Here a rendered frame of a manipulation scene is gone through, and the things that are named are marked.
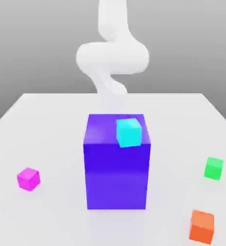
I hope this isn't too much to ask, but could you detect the small orange cube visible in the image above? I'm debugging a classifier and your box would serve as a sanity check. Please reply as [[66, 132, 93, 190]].
[[189, 209, 215, 245]]

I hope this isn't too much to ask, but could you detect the small cyan cube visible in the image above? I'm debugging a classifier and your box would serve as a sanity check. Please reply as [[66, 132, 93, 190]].
[[116, 118, 142, 148]]

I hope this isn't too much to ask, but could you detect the small magenta cube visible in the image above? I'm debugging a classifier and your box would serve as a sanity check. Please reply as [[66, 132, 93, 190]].
[[16, 167, 41, 192]]

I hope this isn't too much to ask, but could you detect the small green cube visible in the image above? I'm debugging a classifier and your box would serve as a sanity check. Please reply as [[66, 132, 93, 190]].
[[203, 157, 224, 181]]

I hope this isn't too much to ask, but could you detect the large purple box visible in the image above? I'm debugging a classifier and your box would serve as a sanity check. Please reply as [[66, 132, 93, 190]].
[[83, 113, 151, 210]]

